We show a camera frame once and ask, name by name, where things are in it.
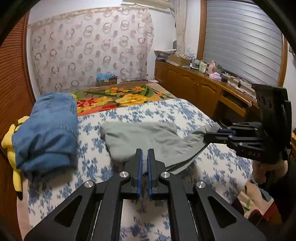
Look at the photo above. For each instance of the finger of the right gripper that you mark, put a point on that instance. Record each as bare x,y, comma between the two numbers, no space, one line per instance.
228,131
217,138

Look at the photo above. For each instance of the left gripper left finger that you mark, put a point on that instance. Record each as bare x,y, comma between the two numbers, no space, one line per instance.
132,188

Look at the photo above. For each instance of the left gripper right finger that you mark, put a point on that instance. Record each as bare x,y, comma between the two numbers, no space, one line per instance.
157,190

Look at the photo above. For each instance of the grey pants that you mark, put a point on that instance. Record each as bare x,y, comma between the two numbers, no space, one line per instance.
177,153

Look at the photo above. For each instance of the right hand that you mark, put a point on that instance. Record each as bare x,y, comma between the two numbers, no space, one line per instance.
263,173

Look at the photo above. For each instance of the wooden sideboard cabinet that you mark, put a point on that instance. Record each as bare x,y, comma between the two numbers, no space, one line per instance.
218,100

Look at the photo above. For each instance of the pink tissue pack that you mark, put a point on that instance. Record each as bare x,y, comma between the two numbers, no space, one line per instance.
215,76

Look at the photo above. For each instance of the pink bottle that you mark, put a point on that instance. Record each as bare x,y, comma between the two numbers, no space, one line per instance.
212,67

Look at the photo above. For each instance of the colourful flower blanket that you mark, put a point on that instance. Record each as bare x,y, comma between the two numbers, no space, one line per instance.
228,174

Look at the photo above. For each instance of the cardboard box on sideboard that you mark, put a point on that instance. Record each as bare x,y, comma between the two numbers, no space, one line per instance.
178,61

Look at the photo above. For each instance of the folded blue jeans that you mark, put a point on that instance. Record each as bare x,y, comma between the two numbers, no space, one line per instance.
46,143

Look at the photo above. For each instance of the cardboard box with blue bag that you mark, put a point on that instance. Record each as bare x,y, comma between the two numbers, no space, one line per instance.
105,79

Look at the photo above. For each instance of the grey window blind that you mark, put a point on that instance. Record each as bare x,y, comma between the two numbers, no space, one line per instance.
244,40

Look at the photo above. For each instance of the patterned flat box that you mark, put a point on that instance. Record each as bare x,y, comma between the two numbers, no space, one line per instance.
163,55

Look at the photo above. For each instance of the yellow pikachu plush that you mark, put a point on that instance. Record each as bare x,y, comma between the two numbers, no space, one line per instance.
7,144

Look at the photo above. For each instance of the beige tied curtain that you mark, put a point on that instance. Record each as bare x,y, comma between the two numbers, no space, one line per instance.
180,21

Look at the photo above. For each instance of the circle patterned curtain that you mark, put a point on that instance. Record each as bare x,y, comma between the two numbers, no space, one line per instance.
69,50

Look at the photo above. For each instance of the brown louvered wardrobe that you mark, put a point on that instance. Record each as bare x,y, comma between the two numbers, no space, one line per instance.
17,100

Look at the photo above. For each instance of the white air conditioner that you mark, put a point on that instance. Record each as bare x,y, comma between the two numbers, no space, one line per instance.
156,3

